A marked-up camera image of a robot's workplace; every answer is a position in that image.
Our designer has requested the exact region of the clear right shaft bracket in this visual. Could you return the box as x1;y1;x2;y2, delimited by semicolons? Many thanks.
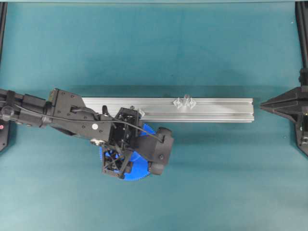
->
173;97;197;110

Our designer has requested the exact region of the black left frame post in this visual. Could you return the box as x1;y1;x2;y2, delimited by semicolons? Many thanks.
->
0;2;8;59

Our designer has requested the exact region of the clear left shaft bracket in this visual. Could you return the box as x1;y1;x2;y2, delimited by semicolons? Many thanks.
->
138;108;145;118

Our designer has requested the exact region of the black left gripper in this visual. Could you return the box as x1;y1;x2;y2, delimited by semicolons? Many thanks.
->
101;107;141;180

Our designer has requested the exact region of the clear shaft bracket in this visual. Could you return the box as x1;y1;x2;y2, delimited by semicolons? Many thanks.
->
138;108;145;118
173;97;197;110

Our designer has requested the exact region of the large blue plastic gear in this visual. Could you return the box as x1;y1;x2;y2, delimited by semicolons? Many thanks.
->
99;124;156;181

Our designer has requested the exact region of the right steel shaft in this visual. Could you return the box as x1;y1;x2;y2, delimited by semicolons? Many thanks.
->
183;94;190;107

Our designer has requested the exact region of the black frame post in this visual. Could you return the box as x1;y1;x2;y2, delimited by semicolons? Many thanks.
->
295;0;308;86
0;2;8;59

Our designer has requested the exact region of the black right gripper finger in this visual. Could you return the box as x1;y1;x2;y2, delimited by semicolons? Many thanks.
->
260;86;308;107
261;106;298;123

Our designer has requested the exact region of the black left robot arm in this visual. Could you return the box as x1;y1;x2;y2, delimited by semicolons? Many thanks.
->
0;89;142;179

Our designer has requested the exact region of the silver aluminium extrusion rail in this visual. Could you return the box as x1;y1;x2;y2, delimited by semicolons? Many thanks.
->
82;97;254;123

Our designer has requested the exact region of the black camera cable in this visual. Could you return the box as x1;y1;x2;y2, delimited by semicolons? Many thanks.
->
0;102;164;143

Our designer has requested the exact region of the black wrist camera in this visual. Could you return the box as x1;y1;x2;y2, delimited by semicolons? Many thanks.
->
136;127;174;175

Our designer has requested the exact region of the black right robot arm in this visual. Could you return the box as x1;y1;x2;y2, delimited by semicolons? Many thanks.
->
260;68;308;154

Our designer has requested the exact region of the black right frame post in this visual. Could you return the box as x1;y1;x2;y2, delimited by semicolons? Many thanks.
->
295;0;308;86

